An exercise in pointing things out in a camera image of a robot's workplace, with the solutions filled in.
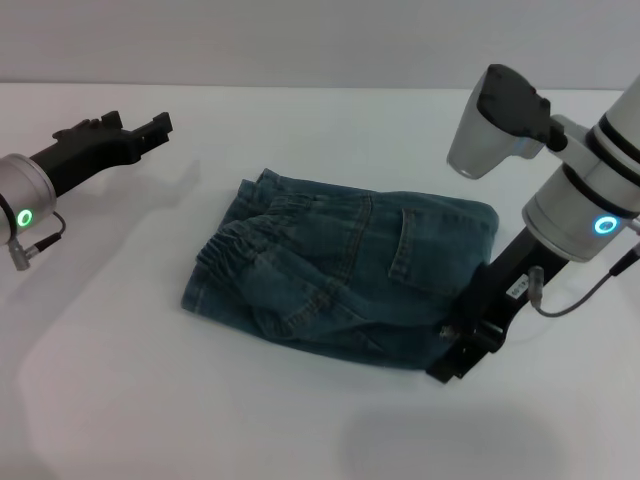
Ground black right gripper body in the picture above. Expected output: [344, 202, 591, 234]
[478, 227, 572, 353]

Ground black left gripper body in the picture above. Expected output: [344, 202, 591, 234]
[28, 123, 147, 199]

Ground blue denim shorts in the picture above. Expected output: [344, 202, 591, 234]
[182, 168, 501, 374]

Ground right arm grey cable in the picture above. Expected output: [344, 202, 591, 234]
[528, 248, 640, 318]

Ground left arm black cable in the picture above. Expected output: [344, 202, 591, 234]
[6, 211, 67, 273]

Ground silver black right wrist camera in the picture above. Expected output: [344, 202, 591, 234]
[445, 63, 569, 181]

